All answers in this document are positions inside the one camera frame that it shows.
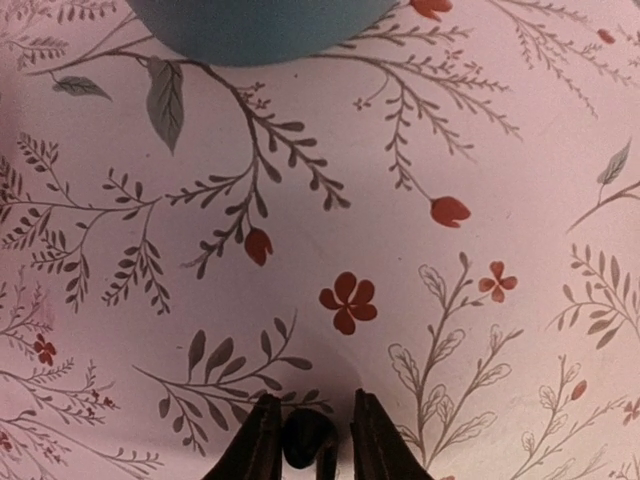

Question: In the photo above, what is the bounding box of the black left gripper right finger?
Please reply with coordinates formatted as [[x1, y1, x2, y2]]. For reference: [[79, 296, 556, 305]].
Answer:
[[350, 389, 433, 480]]

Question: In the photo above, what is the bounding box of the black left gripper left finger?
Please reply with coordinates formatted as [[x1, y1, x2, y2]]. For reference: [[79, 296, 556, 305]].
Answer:
[[203, 394, 282, 480]]

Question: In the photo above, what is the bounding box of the black stem earbud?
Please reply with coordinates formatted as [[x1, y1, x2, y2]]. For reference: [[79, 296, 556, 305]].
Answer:
[[281, 408, 338, 479]]

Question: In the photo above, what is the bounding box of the floral table cloth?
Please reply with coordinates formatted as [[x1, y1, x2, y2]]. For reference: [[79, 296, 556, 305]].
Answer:
[[1, 1, 639, 479]]

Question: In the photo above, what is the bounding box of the teal cup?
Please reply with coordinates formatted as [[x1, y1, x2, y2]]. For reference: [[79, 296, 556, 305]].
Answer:
[[127, 0, 393, 67]]

